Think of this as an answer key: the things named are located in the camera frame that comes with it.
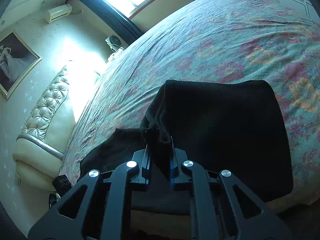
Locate small desk fan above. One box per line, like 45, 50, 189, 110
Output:
105, 35, 121, 52

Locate dark blue curtain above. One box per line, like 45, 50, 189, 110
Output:
79, 0, 144, 45

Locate black pants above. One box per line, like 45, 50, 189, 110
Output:
80, 80, 293, 202

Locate white wall air conditioner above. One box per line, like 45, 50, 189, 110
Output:
43, 4, 72, 24

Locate cream tufted headboard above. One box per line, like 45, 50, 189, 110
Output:
12, 62, 99, 191

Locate floral bedspread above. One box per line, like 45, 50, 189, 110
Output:
60, 0, 319, 211

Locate framed black white picture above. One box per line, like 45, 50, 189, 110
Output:
1, 31, 42, 100

